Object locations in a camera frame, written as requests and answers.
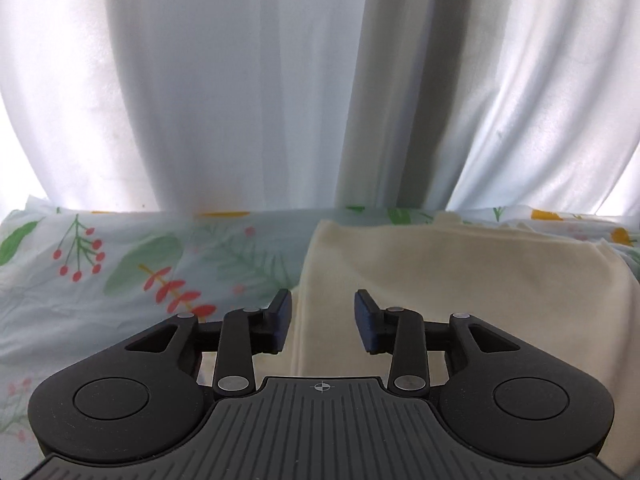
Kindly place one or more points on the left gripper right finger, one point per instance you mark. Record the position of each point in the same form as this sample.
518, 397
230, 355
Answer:
380, 329

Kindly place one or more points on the white sheer curtain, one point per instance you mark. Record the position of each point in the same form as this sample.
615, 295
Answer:
210, 105

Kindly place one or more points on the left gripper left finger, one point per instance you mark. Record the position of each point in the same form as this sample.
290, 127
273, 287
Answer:
267, 327

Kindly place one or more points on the floral light blue bedsheet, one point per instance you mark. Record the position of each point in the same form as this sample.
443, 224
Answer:
73, 283

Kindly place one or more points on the cream knit sweater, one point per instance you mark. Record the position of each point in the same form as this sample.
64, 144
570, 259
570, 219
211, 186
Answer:
575, 299

